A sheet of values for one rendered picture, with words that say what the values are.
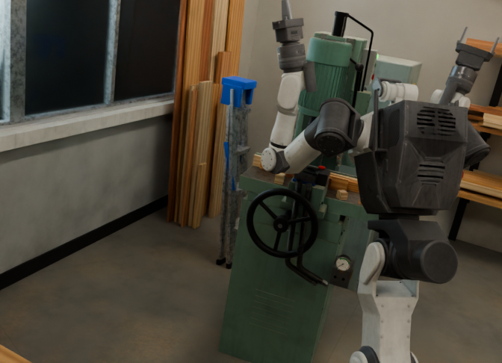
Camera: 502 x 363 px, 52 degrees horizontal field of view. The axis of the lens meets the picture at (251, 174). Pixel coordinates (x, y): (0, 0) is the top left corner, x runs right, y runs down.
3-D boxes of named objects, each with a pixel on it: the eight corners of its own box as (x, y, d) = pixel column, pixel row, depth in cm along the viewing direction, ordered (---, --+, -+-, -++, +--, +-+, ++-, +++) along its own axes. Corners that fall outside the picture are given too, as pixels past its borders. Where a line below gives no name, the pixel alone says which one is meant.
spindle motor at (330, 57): (292, 113, 215) (306, 36, 205) (301, 107, 231) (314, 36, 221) (333, 122, 210) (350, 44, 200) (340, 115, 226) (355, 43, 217)
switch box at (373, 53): (355, 84, 239) (363, 48, 234) (358, 81, 248) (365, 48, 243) (369, 86, 237) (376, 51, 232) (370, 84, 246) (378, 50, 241)
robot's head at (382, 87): (410, 92, 158) (403, 77, 163) (385, 90, 156) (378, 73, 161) (401, 107, 163) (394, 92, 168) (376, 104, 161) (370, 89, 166)
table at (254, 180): (229, 194, 214) (231, 181, 212) (252, 175, 242) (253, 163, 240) (376, 233, 199) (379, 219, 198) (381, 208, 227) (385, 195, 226)
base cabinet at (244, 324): (216, 351, 248) (237, 217, 226) (252, 294, 302) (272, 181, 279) (306, 382, 238) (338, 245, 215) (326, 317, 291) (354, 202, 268)
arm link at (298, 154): (298, 184, 178) (337, 151, 162) (267, 185, 171) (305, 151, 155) (287, 154, 183) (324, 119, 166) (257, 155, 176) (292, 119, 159)
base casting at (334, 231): (238, 216, 226) (241, 198, 223) (273, 181, 279) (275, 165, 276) (338, 244, 215) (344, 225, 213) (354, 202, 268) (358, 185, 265)
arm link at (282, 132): (294, 110, 177) (282, 161, 184) (270, 109, 171) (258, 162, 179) (313, 120, 169) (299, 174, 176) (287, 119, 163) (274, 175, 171)
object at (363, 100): (345, 122, 235) (352, 90, 230) (347, 119, 243) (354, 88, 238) (363, 127, 233) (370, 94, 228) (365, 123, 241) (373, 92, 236)
